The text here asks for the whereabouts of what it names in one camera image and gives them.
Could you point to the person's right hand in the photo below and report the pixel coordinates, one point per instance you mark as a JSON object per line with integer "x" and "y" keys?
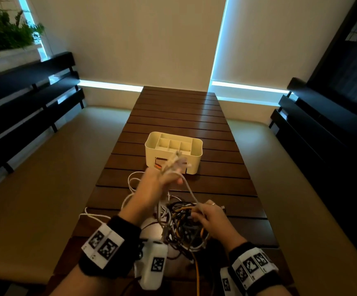
{"x": 217, "y": 223}

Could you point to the person's left hand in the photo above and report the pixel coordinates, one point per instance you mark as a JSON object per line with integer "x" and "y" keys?
{"x": 149, "y": 194}

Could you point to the person's right thumb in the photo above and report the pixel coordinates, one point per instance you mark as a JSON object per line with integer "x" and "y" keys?
{"x": 198, "y": 217}

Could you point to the person's left thumb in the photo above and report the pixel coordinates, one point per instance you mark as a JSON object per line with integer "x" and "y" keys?
{"x": 173, "y": 181}

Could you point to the person's right forearm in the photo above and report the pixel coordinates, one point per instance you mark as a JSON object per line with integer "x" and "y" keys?
{"x": 274, "y": 291}

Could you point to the person's left forearm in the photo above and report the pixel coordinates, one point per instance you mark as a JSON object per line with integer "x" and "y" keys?
{"x": 82, "y": 285}

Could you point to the white compartment organizer box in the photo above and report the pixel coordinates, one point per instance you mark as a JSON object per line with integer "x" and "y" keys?
{"x": 173, "y": 149}

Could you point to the black right wristband with markers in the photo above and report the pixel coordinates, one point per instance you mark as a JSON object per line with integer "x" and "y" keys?
{"x": 252, "y": 268}

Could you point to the black wristband with markers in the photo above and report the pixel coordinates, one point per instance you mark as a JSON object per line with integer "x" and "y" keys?
{"x": 110, "y": 246}
{"x": 252, "y": 268}

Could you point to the black left wristband with markers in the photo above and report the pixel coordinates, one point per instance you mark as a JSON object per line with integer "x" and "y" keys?
{"x": 110, "y": 246}

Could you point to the wide beige roller blind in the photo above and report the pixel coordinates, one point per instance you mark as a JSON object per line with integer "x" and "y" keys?
{"x": 129, "y": 40}

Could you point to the black slatted bench backrest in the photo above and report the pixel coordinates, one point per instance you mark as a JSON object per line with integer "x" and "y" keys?
{"x": 21, "y": 98}
{"x": 326, "y": 141}

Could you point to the narrow beige roller blind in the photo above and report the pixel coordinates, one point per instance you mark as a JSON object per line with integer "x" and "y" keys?
{"x": 283, "y": 40}

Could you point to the white planter box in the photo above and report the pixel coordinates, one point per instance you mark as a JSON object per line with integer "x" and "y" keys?
{"x": 8, "y": 60}

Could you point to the dark framed glass panel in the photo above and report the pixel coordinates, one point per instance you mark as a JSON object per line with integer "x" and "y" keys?
{"x": 351, "y": 58}

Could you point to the green potted plant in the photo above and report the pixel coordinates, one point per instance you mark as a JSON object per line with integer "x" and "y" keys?
{"x": 2, "y": 27}

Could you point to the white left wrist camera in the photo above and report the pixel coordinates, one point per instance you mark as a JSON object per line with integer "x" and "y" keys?
{"x": 152, "y": 263}

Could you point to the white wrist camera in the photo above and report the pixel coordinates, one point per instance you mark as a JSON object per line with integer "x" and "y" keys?
{"x": 226, "y": 283}
{"x": 152, "y": 263}

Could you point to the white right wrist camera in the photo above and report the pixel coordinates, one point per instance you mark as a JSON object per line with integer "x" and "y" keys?
{"x": 226, "y": 283}

